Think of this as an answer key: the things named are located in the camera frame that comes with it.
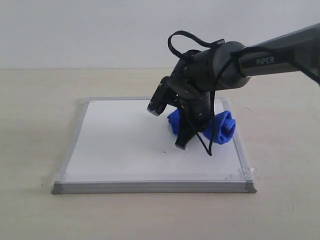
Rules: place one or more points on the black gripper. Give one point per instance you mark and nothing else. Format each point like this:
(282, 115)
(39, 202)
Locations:
(196, 114)

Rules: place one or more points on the blue microfibre cloth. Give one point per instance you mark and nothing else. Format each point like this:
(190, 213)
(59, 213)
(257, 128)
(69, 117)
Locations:
(224, 128)

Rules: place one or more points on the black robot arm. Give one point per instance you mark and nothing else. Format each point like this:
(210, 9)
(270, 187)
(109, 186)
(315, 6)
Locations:
(227, 65)

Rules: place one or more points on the clear tape back right corner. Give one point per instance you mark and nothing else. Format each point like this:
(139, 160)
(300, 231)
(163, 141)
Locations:
(223, 100)

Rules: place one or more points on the clear tape front right corner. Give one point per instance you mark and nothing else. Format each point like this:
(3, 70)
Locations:
(246, 174)

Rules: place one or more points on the clear tape front left corner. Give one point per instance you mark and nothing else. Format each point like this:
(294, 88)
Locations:
(50, 179)

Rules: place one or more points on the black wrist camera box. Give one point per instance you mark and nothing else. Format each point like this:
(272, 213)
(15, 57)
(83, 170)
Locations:
(162, 97)

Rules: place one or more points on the white board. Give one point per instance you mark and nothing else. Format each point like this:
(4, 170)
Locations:
(118, 147)

